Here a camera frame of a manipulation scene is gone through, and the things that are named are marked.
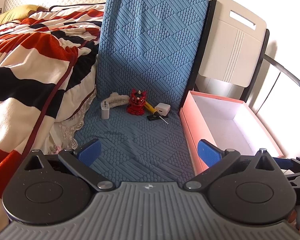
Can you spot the white square charger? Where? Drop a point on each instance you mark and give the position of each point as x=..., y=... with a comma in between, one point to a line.
x=163, y=108

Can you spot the lace bed sheet trim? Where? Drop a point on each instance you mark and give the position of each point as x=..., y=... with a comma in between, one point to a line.
x=62, y=133

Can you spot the red white black blanket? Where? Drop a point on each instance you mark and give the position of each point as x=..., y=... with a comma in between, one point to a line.
x=48, y=66

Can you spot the pink cardboard box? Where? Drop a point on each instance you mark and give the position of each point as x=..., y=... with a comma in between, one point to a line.
x=225, y=123

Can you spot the red lion figurine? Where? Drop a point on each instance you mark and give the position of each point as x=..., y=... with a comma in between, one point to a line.
x=137, y=101

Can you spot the small black flat device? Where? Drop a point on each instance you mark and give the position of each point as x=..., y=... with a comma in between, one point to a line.
x=156, y=117

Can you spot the person's hand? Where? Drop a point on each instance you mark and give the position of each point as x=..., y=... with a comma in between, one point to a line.
x=292, y=219

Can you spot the yellow pillow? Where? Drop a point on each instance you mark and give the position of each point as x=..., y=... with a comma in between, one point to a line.
x=19, y=13

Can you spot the yellow handled screwdriver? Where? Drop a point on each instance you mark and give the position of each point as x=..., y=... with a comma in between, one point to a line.
x=152, y=110

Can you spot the curved dark metal tube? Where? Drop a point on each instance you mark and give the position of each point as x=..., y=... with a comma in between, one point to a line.
x=282, y=69

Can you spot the beige folding chair back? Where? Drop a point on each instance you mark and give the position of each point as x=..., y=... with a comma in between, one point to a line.
x=234, y=44

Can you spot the white power adapter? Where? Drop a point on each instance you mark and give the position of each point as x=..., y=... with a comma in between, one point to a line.
x=105, y=110

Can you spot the blue textured seat cushion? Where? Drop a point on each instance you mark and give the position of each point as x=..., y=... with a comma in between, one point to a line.
x=146, y=46

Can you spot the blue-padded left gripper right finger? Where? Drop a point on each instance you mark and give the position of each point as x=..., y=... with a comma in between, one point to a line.
x=219, y=164

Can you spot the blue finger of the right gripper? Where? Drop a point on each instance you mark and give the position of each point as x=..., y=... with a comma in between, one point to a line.
x=284, y=164

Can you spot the fluffy white hair clip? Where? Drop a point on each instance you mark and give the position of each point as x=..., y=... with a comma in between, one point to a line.
x=116, y=100

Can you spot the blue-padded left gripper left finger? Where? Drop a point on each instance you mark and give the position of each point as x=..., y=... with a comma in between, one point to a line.
x=78, y=163

